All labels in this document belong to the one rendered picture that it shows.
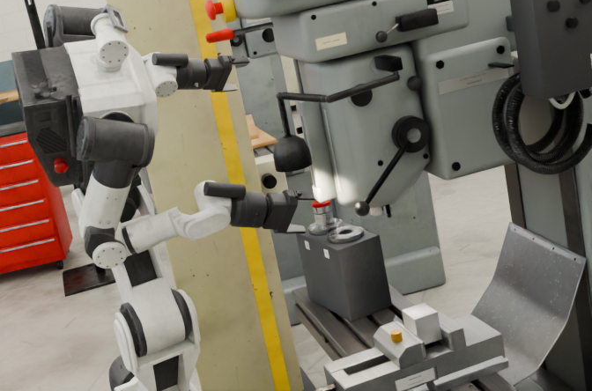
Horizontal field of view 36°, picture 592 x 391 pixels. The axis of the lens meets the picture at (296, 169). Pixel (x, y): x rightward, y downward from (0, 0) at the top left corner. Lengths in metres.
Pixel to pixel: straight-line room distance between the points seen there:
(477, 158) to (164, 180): 1.92
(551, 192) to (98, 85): 1.02
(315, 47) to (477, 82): 0.34
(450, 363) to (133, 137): 0.80
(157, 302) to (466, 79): 0.99
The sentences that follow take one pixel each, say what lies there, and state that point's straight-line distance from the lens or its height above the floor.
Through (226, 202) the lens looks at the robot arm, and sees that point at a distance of 2.13.
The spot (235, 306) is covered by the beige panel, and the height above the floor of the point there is 0.49.
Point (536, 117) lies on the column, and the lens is 1.99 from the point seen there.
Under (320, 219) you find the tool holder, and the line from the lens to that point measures 2.26.
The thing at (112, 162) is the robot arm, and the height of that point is 1.48.
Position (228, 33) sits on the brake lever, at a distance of 1.84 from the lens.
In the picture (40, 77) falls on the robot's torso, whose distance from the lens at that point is 2.12.
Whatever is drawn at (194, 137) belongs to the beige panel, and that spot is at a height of 1.20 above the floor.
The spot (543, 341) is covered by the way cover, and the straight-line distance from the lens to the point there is 2.01.
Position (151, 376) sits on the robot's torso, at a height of 0.87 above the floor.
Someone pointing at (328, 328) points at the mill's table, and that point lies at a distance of 2.19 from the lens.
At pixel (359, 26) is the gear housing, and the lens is 1.70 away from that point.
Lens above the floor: 1.85
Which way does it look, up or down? 14 degrees down
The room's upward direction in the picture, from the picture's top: 11 degrees counter-clockwise
